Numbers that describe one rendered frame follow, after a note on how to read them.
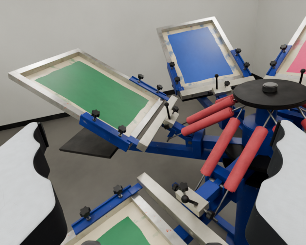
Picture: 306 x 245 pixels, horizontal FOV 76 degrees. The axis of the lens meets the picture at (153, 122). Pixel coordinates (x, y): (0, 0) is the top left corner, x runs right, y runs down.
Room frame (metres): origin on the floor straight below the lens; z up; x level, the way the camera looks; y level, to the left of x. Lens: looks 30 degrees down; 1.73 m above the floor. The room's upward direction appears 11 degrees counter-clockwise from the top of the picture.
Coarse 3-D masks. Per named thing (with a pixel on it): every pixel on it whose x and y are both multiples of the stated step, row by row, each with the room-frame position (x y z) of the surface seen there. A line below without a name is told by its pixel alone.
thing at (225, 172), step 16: (288, 112) 0.99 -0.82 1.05; (304, 112) 0.97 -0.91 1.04; (240, 128) 0.97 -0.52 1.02; (192, 144) 0.90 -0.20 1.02; (208, 144) 0.90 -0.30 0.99; (240, 144) 0.83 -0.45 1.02; (208, 176) 0.63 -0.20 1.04; (224, 176) 0.60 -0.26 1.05; (224, 192) 0.54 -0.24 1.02; (240, 192) 0.56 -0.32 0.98
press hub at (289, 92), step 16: (256, 80) 0.94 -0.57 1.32; (272, 80) 0.91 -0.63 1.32; (288, 80) 0.87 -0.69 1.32; (240, 96) 0.80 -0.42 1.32; (256, 96) 0.77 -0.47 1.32; (272, 96) 0.74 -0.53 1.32; (288, 96) 0.72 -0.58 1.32; (304, 96) 0.69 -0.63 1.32; (256, 112) 0.81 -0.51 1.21; (224, 160) 0.84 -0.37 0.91; (256, 160) 0.69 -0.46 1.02; (256, 176) 0.69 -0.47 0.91; (256, 192) 0.72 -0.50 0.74; (240, 208) 0.78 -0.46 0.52; (240, 224) 0.77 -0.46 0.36; (240, 240) 0.76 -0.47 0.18
